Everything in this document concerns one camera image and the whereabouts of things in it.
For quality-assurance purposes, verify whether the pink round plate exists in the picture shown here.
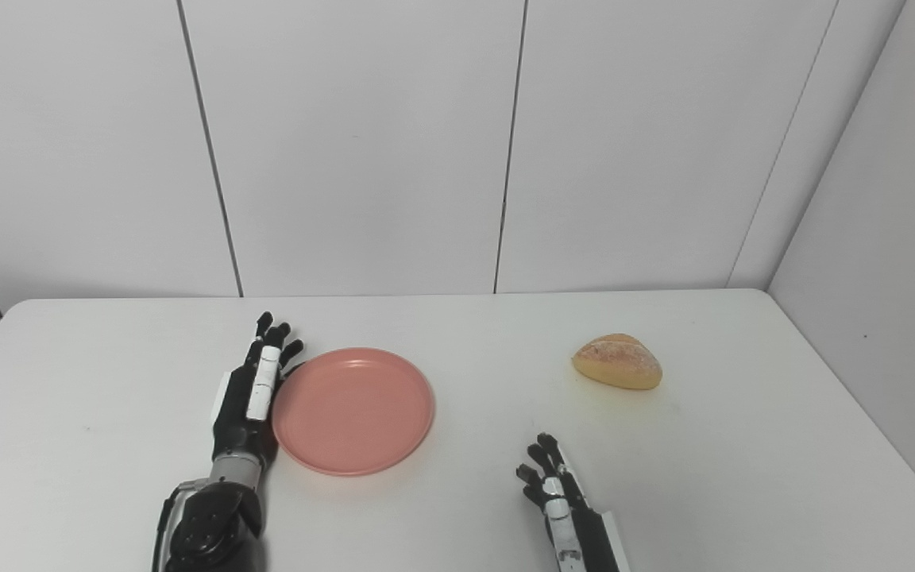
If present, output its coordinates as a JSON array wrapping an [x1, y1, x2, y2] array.
[[270, 346, 437, 478]]

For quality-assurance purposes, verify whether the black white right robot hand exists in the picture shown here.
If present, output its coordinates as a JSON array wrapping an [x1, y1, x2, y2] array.
[[515, 432, 632, 572]]

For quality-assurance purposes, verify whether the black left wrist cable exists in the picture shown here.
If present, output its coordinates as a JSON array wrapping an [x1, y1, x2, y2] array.
[[151, 481, 193, 572]]

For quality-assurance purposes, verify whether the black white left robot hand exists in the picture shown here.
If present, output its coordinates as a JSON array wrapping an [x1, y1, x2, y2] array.
[[210, 311, 306, 466]]

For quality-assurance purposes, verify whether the golden bread roll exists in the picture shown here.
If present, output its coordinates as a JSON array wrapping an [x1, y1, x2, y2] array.
[[570, 332, 664, 391]]

